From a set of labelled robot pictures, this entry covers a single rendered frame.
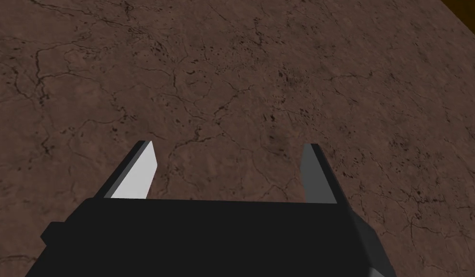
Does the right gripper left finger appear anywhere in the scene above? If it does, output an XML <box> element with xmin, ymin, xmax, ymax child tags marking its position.
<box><xmin>94</xmin><ymin>140</ymin><xmax>158</xmax><ymax>200</ymax></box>

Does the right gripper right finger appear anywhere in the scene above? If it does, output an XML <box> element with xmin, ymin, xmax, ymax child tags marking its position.
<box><xmin>300</xmin><ymin>143</ymin><xmax>347</xmax><ymax>204</ymax></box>

